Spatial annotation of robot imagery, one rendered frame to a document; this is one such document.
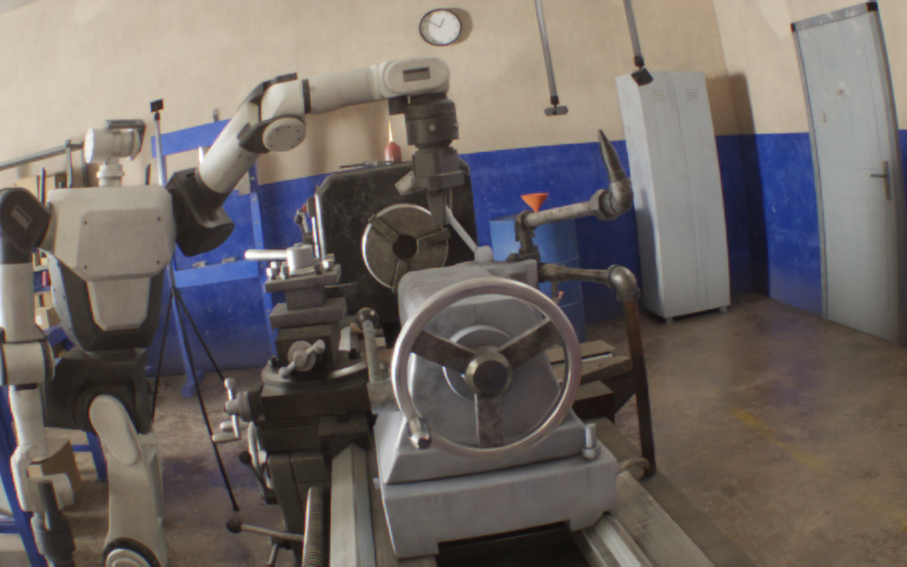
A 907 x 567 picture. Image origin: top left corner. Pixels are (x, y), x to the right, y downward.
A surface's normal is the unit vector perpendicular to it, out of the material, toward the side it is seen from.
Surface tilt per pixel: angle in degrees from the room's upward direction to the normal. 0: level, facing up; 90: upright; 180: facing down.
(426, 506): 90
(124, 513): 90
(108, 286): 95
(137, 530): 90
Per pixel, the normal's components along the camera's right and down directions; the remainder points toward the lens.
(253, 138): 0.25, 0.81
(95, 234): 0.71, 0.09
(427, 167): -0.40, 0.17
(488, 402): 0.12, -0.05
